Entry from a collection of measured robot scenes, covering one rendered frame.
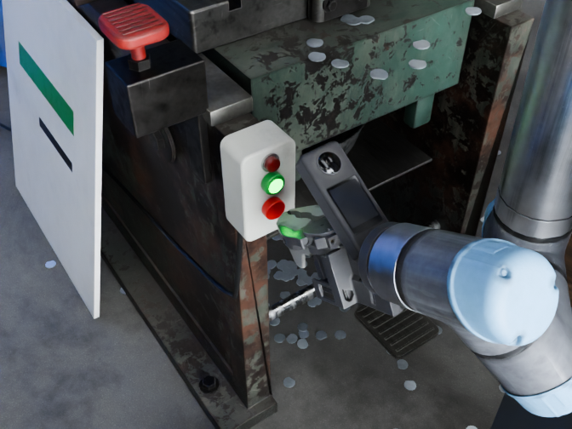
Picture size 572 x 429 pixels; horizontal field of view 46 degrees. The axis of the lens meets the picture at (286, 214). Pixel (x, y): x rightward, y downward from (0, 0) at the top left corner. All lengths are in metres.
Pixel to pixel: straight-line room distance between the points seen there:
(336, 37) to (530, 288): 0.52
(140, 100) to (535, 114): 0.41
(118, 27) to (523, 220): 0.44
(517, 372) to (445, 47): 0.61
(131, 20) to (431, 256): 0.40
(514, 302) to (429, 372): 0.84
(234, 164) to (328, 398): 0.63
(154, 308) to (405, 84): 0.68
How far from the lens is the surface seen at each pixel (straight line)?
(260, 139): 0.78
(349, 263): 0.68
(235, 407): 1.25
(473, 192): 1.26
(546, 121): 0.58
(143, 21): 0.75
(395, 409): 1.29
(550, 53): 0.56
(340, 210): 0.65
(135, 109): 0.77
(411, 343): 1.17
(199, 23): 0.90
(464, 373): 1.36
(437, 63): 1.08
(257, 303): 1.03
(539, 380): 0.61
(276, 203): 0.81
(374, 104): 1.03
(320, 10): 0.96
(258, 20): 0.94
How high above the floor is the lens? 1.10
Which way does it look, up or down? 43 degrees down
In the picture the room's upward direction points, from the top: straight up
